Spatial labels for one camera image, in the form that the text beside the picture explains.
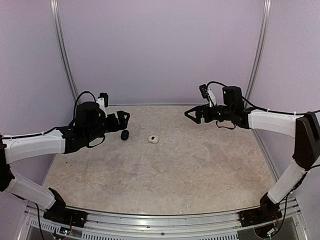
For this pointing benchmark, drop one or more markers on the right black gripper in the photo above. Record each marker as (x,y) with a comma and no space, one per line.
(199,113)

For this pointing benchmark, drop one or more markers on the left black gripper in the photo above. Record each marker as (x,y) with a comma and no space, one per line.
(115,127)

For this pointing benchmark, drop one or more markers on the black earbud charging case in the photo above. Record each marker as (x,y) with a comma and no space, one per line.
(124,135)

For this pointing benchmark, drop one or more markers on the white earbud charging case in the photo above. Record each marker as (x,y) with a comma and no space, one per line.
(153,139)

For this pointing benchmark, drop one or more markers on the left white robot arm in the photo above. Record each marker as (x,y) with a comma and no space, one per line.
(90,122)

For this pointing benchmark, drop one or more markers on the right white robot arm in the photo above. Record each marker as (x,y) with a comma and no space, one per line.
(303,127)

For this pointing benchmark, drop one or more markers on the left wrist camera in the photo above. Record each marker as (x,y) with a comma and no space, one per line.
(103,101)

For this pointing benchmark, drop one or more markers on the right aluminium frame post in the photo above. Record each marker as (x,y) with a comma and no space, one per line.
(259,48)

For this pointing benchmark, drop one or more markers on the front aluminium rail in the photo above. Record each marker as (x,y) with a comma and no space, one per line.
(101,225)

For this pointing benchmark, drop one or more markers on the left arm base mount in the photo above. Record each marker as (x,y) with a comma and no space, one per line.
(66,216)

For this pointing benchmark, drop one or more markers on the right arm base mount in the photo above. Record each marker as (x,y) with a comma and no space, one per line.
(255,216)

